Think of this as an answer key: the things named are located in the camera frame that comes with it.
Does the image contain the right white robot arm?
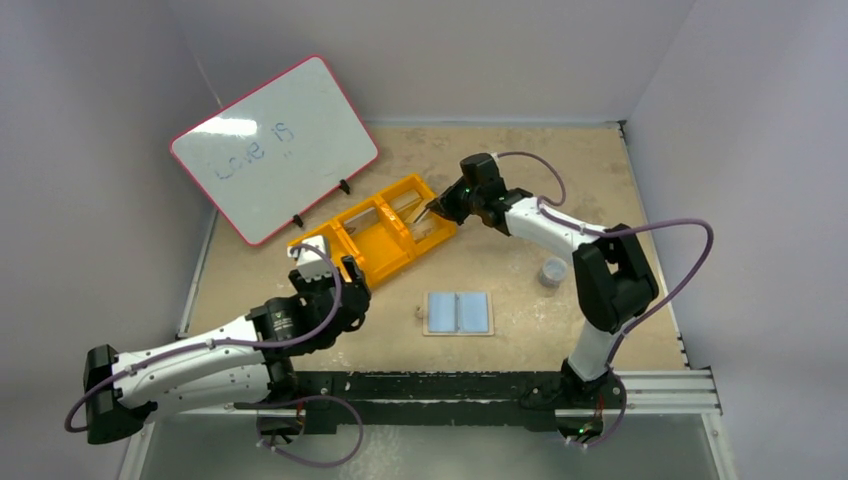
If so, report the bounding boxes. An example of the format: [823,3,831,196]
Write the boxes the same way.
[426,153,659,384]

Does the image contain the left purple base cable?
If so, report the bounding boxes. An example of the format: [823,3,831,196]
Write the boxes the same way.
[254,388,368,468]

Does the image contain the yellow plastic compartment tray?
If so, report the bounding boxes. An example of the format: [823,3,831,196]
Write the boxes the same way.
[288,174,457,288]

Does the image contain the card in middle compartment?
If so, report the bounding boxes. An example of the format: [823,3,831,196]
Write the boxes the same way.
[342,207,380,236]

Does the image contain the cards in right compartment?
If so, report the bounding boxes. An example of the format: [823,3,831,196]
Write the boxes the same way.
[388,190,439,242]

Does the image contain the black whiteboard stand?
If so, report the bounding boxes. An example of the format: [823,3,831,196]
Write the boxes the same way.
[292,179,351,229]

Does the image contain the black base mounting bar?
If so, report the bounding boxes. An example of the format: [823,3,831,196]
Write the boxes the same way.
[235,365,627,436]

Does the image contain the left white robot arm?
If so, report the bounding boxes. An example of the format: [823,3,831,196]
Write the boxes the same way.
[79,256,371,445]

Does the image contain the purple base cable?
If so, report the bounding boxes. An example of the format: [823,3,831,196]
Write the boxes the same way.
[566,394,631,450]
[254,388,368,468]

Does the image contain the white board with pink frame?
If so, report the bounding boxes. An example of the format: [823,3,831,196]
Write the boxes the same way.
[169,55,379,246]

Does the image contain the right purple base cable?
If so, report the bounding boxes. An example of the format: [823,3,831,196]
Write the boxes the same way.
[566,394,631,450]

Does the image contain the small clear plastic cup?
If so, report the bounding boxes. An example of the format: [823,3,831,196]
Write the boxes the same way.
[537,257,569,289]

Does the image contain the aluminium rail frame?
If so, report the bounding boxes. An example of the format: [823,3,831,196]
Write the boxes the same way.
[119,119,737,480]

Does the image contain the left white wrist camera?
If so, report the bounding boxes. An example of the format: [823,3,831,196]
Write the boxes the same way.
[288,235,334,282]

